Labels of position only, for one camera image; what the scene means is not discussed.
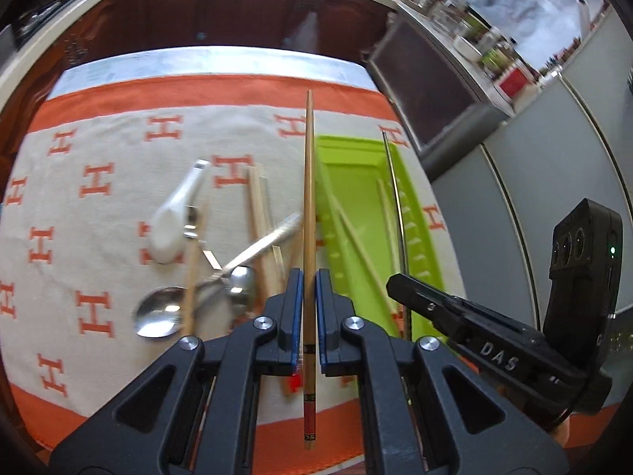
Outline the grey refrigerator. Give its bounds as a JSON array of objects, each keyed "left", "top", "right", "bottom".
[{"left": 420, "top": 59, "right": 633, "bottom": 407}]

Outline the white ceramic spoon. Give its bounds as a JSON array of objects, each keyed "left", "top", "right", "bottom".
[{"left": 148, "top": 159, "right": 212, "bottom": 264}]

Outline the large metal spoon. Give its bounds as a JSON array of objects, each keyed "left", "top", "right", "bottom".
[{"left": 136, "top": 213, "right": 303, "bottom": 340}]

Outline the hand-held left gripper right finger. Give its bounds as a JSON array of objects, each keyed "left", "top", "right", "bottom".
[{"left": 316, "top": 268, "right": 569, "bottom": 475}]

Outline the metal chopstick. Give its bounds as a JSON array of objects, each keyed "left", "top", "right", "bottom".
[{"left": 382, "top": 130, "right": 412, "bottom": 342}]

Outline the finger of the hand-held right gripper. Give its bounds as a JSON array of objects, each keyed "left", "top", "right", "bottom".
[{"left": 387, "top": 273, "right": 478, "bottom": 352}]

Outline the small metal spoon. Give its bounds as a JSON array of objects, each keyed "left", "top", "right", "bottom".
[{"left": 184, "top": 205, "right": 259, "bottom": 330}]

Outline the white bowl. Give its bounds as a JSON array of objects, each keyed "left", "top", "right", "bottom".
[{"left": 452, "top": 34, "right": 479, "bottom": 59}]

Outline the beige blanket orange letter pattern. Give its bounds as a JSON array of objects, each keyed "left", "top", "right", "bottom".
[{"left": 0, "top": 73, "right": 633, "bottom": 473}]

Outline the green plastic tray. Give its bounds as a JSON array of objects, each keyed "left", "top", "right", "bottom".
[{"left": 315, "top": 135, "right": 448, "bottom": 352}]

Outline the red box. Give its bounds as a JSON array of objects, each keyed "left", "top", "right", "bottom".
[{"left": 498, "top": 66, "right": 534, "bottom": 101}]

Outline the dark box appliance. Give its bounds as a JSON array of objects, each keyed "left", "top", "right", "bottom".
[{"left": 363, "top": 15, "right": 512, "bottom": 154}]

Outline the pale wooden chopstick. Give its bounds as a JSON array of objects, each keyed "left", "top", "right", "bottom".
[{"left": 330, "top": 198, "right": 396, "bottom": 315}]

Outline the bamboo chopstick red printed end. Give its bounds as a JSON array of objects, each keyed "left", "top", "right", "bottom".
[{"left": 301, "top": 90, "right": 318, "bottom": 452}]

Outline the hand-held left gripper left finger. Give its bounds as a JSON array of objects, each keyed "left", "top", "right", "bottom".
[{"left": 49, "top": 268, "right": 303, "bottom": 475}]

